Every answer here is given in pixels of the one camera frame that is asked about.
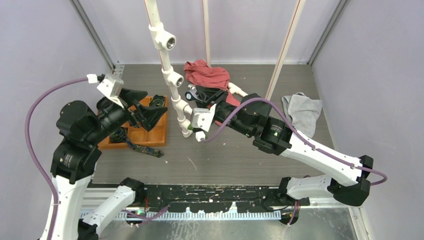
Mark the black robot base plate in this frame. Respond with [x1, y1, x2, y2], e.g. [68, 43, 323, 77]
[130, 184, 296, 213]

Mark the chrome water faucet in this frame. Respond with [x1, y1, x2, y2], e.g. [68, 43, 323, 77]
[184, 84, 200, 101]

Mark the red cloth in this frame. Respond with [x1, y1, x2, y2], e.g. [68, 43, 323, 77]
[183, 59, 240, 107]

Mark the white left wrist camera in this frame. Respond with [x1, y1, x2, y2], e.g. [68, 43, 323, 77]
[86, 73, 125, 108]

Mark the orange compartment tray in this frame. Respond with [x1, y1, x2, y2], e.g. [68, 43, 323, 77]
[98, 112, 168, 150]

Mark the unrolled dark patterned necktie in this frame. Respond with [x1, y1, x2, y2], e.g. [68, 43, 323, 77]
[109, 127, 164, 158]

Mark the grey cloth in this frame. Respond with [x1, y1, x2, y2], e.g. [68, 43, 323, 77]
[281, 92, 323, 138]

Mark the rolled green tie in tray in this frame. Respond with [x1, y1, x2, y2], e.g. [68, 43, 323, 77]
[148, 94, 166, 107]

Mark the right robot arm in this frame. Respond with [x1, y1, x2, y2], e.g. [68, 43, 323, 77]
[185, 86, 374, 207]

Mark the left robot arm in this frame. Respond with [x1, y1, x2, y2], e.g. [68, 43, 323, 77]
[41, 88, 168, 240]

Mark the white PVC pipe frame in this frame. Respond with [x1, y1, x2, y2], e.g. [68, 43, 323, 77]
[143, 0, 307, 139]

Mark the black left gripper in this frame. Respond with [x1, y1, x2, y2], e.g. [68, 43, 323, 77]
[87, 87, 168, 144]

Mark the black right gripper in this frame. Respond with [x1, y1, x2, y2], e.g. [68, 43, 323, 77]
[193, 84, 254, 137]

